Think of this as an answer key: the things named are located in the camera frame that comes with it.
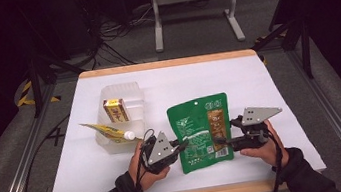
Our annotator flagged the person's right hand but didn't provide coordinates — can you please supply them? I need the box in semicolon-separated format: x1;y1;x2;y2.
235;117;291;173

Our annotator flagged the yellow black hazard tape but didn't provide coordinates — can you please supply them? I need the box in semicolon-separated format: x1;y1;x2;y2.
13;77;61;108

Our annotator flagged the green snack pouch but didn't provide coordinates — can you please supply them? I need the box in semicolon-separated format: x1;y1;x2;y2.
164;91;238;177

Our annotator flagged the yellow spouted sauce pouch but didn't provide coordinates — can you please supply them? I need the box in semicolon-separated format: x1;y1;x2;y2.
78;115;137;149

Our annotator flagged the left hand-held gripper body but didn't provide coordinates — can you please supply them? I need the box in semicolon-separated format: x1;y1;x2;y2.
138;128;184;177

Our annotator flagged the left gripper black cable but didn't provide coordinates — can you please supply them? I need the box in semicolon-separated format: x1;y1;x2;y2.
127;128;165;192

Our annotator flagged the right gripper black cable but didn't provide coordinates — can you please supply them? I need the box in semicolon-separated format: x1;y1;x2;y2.
259;129;291;192

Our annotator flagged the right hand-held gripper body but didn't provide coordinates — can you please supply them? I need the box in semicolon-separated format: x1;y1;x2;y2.
226;102;288;153

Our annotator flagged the black metal stand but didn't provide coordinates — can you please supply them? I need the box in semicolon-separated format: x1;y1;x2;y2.
249;16;318;88
25;49;90;119

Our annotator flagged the person's left hand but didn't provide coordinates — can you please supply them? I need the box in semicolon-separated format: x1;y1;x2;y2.
123;136;174;192

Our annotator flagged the red and yellow carton box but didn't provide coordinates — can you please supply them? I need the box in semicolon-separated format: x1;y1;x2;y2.
101;96;132;125

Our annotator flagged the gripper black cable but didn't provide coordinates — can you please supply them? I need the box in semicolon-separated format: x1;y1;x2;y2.
259;129;291;192
127;128;165;192

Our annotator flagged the white table cover sheet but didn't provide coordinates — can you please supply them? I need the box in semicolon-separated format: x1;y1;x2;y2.
32;45;327;192

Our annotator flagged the bundle of black floor cables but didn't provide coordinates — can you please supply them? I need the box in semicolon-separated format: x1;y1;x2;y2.
77;1;162;72

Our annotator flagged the black floor cable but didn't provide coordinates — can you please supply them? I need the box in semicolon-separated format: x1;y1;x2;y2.
0;113;83;192

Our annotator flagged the clear plastic storage bin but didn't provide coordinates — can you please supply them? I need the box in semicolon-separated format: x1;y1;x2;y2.
88;80;153;158

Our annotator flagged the aluminium floor rail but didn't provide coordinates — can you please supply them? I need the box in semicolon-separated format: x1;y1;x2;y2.
0;82;73;192
285;42;341;192

